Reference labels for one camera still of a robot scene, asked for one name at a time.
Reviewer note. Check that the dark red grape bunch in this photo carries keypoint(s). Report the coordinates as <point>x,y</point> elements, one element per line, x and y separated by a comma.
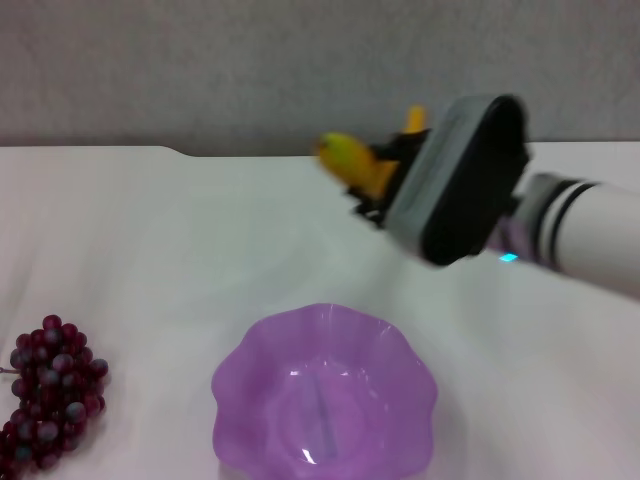
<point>50,385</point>

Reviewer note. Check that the yellow plastic banana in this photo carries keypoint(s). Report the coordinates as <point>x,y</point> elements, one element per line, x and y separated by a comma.
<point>355,160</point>

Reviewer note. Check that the purple scalloped plastic plate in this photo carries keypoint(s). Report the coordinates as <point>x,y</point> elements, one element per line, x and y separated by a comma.
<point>280,380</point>

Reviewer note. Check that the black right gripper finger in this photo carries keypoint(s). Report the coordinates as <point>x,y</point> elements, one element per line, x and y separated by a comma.
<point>372,207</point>
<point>405,145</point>

